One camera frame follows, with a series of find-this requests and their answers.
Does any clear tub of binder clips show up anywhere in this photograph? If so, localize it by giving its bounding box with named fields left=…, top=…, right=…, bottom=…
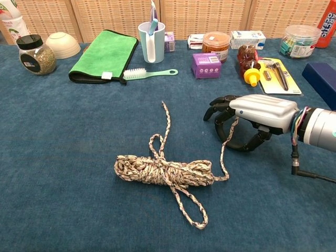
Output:
left=278, top=25, right=322, bottom=59

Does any brown jar with orange lid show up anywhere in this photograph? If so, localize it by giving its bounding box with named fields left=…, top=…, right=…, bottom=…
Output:
left=201, top=31, right=231, bottom=64

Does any tea bottle with yellow cap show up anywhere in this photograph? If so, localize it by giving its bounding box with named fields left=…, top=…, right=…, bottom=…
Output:
left=0, top=0, right=31, bottom=45

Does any honey bottle with yellow nozzle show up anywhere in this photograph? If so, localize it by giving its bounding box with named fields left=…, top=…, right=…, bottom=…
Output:
left=237, top=44, right=262, bottom=87

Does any white tissue packet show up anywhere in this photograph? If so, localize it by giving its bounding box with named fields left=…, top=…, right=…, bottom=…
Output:
left=187, top=33, right=205, bottom=50

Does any white blue carton box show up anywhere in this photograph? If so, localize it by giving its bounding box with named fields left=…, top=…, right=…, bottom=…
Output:
left=229, top=30, right=267, bottom=50

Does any small purple white carton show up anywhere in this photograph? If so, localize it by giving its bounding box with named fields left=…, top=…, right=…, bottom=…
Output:
left=164, top=31, right=176, bottom=53

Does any cream upturned bowl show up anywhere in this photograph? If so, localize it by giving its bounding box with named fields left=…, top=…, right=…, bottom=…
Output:
left=45, top=31, right=81, bottom=60

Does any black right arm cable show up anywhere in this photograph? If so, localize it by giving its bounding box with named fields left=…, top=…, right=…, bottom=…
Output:
left=290, top=143, right=336, bottom=183

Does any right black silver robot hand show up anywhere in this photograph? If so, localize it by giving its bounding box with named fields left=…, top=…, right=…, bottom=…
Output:
left=203, top=94, right=300, bottom=152

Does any light blue plastic cup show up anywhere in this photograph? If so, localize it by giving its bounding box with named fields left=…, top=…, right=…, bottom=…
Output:
left=138, top=21, right=166, bottom=64

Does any speckled braided rope bundle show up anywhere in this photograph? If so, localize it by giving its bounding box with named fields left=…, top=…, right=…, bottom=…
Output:
left=113, top=101, right=240, bottom=230

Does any purple cardboard box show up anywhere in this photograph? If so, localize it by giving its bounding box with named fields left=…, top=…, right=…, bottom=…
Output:
left=191, top=52, right=223, bottom=79

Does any white purple toothpaste tube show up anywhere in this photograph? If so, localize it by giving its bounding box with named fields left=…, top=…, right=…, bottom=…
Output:
left=150, top=0, right=158, bottom=24

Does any blue carpet table cover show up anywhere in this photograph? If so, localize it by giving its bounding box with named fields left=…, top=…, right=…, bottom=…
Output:
left=0, top=38, right=336, bottom=252

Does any dark blue rectangular box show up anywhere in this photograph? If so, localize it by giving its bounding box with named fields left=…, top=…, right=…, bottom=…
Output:
left=301, top=62, right=336, bottom=111

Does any razor in yellow blister pack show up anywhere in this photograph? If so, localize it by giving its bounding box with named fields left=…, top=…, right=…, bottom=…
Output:
left=257, top=57, right=302, bottom=95

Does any blue toothbrush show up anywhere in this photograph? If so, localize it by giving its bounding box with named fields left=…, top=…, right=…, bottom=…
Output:
left=148, top=18, right=159, bottom=36

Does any bamboo folding screen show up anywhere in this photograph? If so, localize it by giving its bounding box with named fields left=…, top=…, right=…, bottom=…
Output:
left=0, top=0, right=336, bottom=45

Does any green microfibre towel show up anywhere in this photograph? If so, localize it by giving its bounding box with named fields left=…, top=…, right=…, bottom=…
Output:
left=68, top=29, right=139, bottom=85

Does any glass jar with black lid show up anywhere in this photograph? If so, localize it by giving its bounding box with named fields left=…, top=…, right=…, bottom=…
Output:
left=16, top=34, right=57, bottom=76

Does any mint green scrubbing brush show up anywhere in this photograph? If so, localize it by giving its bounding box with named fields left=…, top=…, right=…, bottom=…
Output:
left=122, top=68, right=179, bottom=81

